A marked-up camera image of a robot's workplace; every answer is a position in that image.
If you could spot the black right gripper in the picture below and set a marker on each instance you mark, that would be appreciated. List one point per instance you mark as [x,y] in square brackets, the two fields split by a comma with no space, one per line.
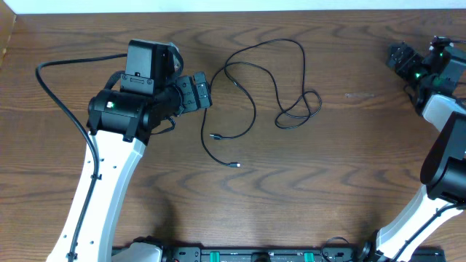
[415,58]

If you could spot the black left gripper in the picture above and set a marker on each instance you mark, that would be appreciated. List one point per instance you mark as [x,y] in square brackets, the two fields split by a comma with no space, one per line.
[191,86]

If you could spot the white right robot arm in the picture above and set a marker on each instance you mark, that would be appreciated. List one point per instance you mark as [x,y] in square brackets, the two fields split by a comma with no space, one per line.
[432,79]

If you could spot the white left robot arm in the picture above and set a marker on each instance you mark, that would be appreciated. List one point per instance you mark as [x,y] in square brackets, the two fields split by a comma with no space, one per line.
[122,117]

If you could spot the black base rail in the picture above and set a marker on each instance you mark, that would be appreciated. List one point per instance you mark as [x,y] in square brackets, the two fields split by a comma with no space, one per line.
[273,254]

